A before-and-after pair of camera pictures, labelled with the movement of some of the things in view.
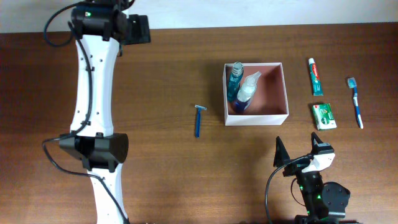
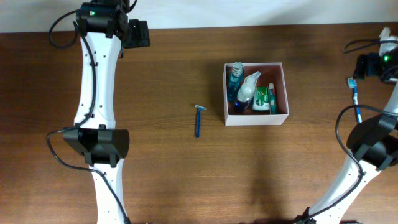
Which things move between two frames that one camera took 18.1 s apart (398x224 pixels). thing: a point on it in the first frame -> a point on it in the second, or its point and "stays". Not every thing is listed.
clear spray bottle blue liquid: (245, 92) stays
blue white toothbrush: (352, 84) stays
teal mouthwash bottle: (235, 81) stays
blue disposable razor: (198, 119) stays
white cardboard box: (268, 104) stays
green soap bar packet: (324, 116) -> (261, 99)
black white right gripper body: (298, 167) -> (363, 65)
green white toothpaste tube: (316, 83) -> (273, 99)
